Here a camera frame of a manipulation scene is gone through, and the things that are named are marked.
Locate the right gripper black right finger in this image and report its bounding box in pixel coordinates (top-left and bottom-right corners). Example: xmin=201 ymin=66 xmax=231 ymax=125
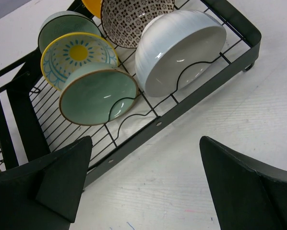
xmin=199 ymin=136 xmax=287 ymax=230

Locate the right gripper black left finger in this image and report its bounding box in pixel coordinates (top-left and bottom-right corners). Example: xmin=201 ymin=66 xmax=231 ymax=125
xmin=0 ymin=136 xmax=93 ymax=230

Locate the light green bowl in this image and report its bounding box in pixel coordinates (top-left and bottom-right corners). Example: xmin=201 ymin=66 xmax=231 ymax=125
xmin=59 ymin=62 xmax=139 ymax=126

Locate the white ribbed bowl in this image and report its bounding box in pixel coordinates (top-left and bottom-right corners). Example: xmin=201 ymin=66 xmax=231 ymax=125
xmin=135 ymin=10 xmax=227 ymax=97

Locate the yellow sun pattern bowl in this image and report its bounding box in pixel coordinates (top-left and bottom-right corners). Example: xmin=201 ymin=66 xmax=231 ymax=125
xmin=40 ymin=32 xmax=119 ymax=91

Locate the pale teal checked bowl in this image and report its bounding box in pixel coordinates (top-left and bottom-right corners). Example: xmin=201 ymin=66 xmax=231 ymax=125
xmin=37 ymin=11 xmax=101 ymax=53

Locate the brown patterned bowl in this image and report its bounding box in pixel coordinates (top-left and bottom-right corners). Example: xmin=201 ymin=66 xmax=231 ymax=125
xmin=101 ymin=0 xmax=175 ymax=48

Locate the orange yellow bowl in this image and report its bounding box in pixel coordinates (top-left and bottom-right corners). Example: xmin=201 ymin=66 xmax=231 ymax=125
xmin=82 ymin=0 xmax=102 ymax=19

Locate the black wire dish rack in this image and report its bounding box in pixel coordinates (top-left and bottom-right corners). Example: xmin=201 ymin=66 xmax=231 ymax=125
xmin=0 ymin=0 xmax=262 ymax=185

